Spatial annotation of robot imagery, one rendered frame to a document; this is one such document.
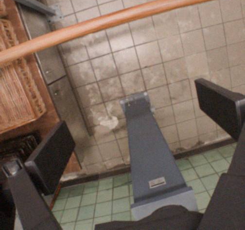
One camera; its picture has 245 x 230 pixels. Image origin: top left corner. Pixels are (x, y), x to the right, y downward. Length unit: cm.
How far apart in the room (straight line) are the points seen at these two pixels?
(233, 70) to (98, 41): 124
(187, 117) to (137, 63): 71
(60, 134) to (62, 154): 2
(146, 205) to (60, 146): 50
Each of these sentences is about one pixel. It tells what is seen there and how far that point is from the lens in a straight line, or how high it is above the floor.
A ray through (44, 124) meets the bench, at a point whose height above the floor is 58.
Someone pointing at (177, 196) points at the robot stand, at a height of 120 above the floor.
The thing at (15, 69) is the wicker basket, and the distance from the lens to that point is 106.
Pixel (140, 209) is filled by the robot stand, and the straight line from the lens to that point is 65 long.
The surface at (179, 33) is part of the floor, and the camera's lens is 172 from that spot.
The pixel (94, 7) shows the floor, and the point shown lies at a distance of 168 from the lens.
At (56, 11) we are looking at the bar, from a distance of 173.
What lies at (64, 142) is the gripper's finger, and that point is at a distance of 18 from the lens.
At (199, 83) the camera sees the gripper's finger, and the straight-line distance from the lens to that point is 17.
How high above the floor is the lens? 164
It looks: 72 degrees down
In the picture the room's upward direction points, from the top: 176 degrees clockwise
